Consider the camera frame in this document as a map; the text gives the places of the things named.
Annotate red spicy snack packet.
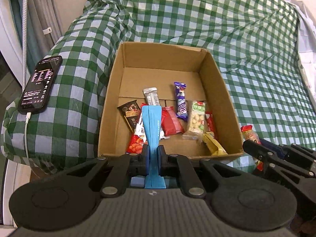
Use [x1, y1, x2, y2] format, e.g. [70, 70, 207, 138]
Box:
[126, 103, 148, 154]

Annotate small red snack packet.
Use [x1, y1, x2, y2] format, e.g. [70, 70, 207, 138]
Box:
[162, 106, 184, 136]

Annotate green nut snack packet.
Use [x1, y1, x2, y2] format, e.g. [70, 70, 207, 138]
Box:
[182, 101, 206, 140]

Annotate yellow snack packet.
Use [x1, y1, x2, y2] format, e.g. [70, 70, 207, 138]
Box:
[202, 132, 228, 157]

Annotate brown gold candy packet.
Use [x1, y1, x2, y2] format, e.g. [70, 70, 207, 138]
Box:
[240, 125, 265, 172]

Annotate purple chocolate bar packet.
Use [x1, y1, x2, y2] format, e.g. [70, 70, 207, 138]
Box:
[174, 82, 188, 121]

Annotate light blue stick packet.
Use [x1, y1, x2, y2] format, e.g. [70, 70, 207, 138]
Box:
[142, 105, 166, 189]

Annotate black cracker snack packet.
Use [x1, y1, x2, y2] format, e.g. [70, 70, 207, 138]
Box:
[117, 100, 141, 134]

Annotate silver stick snack packet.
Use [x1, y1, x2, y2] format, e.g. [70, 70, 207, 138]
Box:
[143, 87, 160, 105]

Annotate thin red stick packet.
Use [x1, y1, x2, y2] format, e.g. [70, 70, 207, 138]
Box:
[205, 111, 218, 140]

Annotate brown cardboard box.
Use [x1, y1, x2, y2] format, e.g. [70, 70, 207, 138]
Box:
[98, 42, 243, 159]

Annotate black smartphone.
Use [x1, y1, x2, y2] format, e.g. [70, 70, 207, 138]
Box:
[18, 56, 63, 115]

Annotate green checkered sofa cover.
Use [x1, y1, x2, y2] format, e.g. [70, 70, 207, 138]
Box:
[1, 0, 315, 171]

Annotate white cloth on sofa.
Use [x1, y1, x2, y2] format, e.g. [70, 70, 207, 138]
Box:
[285, 0, 315, 109]

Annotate grey curtain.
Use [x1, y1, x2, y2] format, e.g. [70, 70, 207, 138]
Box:
[28, 0, 63, 49]

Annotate white charging cable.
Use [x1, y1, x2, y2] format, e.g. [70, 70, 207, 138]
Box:
[24, 111, 33, 160]

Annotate white door frame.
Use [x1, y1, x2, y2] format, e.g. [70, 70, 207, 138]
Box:
[0, 0, 23, 84]

